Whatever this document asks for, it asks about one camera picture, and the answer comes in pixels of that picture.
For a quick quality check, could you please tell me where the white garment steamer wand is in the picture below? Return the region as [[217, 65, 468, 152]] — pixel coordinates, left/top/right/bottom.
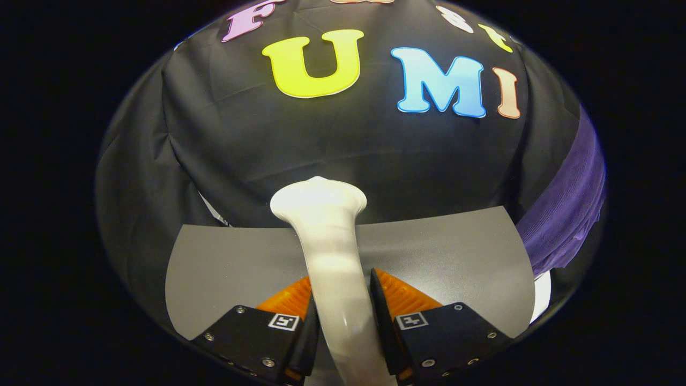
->
[[270, 176, 397, 386]]

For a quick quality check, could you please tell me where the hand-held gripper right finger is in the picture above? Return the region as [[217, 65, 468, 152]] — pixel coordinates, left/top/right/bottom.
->
[[370, 268, 514, 384]]

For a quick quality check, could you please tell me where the purple corduroy jacket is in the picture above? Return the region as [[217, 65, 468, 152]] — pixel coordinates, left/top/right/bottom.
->
[[516, 105, 607, 278]]

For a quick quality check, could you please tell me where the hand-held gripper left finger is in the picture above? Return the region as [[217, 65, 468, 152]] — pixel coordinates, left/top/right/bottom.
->
[[191, 276, 320, 385]]

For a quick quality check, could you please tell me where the black backdrop cloth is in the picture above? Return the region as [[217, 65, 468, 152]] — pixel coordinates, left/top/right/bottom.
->
[[95, 0, 582, 328]]

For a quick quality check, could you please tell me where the grey cabinet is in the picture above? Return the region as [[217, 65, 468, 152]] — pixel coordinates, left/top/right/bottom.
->
[[165, 206, 536, 341]]

